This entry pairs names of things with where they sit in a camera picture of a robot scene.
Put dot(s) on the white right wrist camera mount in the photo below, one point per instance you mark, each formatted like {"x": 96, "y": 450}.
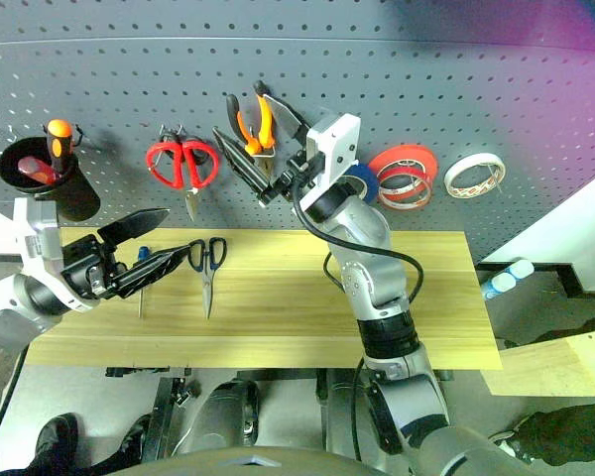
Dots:
{"x": 339, "y": 144}

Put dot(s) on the blue tape roll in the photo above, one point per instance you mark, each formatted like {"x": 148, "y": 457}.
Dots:
{"x": 369, "y": 183}

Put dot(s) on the grey rounded robot leg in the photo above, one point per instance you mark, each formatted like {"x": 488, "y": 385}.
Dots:
{"x": 347, "y": 411}
{"x": 225, "y": 416}

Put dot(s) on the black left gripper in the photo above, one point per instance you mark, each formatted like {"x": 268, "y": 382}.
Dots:
{"x": 84, "y": 268}

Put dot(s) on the light wooden board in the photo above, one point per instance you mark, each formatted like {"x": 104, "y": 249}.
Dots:
{"x": 550, "y": 367}

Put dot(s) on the person in dark clothes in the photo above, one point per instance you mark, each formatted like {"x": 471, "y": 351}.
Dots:
{"x": 570, "y": 431}

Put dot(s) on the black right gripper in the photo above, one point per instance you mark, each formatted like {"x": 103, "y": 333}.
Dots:
{"x": 287, "y": 181}

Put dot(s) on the red and white tape roll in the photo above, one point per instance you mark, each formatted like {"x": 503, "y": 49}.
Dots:
{"x": 426, "y": 191}

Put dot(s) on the grey robot torso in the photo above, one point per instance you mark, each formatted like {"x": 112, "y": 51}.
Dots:
{"x": 258, "y": 463}

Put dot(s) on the white bottle with blue label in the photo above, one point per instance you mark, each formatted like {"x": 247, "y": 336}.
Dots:
{"x": 498, "y": 286}
{"x": 520, "y": 269}

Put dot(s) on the metal scissors hook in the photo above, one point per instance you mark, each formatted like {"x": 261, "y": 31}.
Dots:
{"x": 166, "y": 133}

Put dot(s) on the black tool cup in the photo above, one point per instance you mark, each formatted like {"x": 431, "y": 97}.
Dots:
{"x": 79, "y": 198}

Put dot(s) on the orange and black pliers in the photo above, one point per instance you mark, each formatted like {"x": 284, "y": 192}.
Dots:
{"x": 264, "y": 124}

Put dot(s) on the grey metal pegboard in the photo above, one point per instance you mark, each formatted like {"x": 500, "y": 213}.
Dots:
{"x": 129, "y": 74}

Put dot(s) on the orange and black screwdriver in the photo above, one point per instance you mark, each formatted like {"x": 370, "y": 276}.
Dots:
{"x": 57, "y": 144}

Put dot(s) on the metal table frame leg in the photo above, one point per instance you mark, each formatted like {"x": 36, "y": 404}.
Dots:
{"x": 163, "y": 421}

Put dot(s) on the black rounded shape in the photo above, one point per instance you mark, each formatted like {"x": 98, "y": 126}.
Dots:
{"x": 129, "y": 441}
{"x": 54, "y": 443}

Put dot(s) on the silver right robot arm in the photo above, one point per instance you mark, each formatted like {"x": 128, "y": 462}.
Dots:
{"x": 367, "y": 277}

